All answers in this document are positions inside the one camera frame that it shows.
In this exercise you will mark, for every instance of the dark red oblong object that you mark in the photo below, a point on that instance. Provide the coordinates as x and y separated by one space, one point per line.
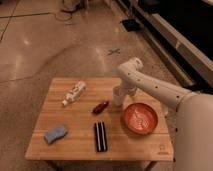
100 107

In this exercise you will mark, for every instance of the blue sponge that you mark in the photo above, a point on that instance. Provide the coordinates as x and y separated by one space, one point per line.
56 133

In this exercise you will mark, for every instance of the wooden table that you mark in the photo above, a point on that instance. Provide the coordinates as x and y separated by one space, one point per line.
79 143

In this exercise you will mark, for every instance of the white bench rail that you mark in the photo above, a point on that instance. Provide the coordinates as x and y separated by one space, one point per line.
189 52

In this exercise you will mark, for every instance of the black floor box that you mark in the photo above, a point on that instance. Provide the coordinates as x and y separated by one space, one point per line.
130 25

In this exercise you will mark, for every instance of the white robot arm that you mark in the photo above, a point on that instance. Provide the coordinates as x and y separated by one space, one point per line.
193 147

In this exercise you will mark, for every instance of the clear plastic bottle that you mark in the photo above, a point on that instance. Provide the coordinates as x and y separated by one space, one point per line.
72 95

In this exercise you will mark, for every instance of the grey object with cables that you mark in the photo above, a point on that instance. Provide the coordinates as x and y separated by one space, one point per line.
71 5

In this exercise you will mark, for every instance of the orange bowl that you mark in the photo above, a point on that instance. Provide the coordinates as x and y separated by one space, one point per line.
140 118

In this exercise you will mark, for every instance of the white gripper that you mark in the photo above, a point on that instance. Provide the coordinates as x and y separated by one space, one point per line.
125 90

